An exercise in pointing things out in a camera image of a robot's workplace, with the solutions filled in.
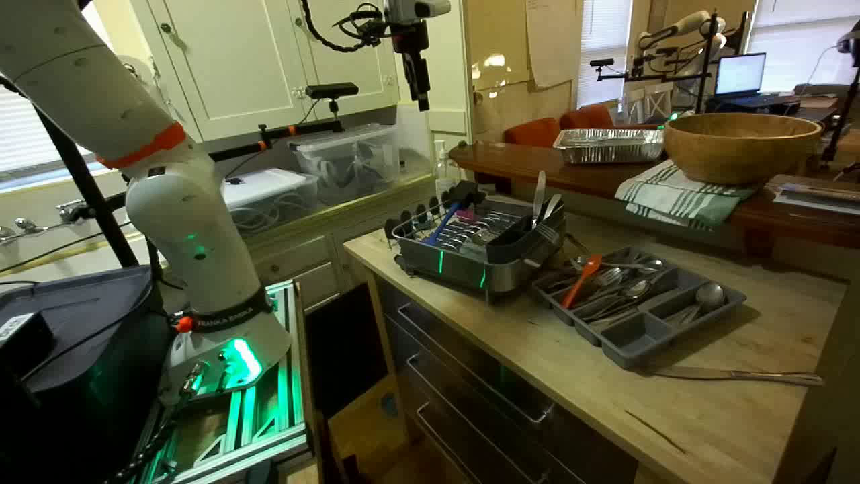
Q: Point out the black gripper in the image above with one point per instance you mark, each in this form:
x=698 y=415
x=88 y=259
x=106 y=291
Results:
x=408 y=40

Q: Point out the aluminium profile robot base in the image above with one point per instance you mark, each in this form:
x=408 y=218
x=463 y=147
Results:
x=268 y=421

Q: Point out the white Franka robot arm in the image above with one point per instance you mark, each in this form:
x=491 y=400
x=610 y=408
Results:
x=178 y=225

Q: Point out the grey dish drying rack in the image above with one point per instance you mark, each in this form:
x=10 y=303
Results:
x=447 y=259

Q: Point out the silver utensil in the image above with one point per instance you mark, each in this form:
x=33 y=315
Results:
x=553 y=206

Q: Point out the grey utensil tray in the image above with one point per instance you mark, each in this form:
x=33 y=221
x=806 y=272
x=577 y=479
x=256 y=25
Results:
x=627 y=346

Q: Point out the clear plastic storage bin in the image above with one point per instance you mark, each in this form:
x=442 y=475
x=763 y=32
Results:
x=344 y=166

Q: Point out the colourful patterned dish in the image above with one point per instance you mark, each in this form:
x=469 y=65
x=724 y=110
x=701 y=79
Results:
x=466 y=216

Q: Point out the blue plastic ladle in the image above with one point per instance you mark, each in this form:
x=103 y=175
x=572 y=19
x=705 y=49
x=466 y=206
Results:
x=442 y=232

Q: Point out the white plastic box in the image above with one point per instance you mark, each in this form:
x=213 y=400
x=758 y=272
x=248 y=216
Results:
x=268 y=197

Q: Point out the black cutlery caddy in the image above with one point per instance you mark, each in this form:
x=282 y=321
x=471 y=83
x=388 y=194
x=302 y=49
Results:
x=524 y=243

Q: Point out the aluminium foil tray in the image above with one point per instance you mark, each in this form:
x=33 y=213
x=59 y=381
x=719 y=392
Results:
x=607 y=147

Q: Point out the green white striped cloth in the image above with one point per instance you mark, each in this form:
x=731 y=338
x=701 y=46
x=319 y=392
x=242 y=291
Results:
x=672 y=202

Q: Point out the grey drawer fronts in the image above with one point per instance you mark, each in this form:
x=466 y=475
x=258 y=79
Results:
x=466 y=395

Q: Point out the open laptop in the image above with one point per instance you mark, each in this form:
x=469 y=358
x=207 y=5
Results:
x=739 y=75

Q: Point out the wooden bowl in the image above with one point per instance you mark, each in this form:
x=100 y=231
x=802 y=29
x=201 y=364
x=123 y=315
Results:
x=733 y=153

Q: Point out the black tripod pole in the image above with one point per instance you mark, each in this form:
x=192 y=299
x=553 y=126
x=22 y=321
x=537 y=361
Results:
x=84 y=189

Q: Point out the large silver spoon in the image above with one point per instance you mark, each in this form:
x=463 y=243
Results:
x=709 y=296

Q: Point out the black box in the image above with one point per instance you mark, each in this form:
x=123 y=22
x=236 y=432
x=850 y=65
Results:
x=80 y=378

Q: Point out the black camera on stand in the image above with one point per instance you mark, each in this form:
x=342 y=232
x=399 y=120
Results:
x=332 y=91

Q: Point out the white wall cabinet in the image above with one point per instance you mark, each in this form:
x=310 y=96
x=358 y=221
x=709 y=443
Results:
x=250 y=64

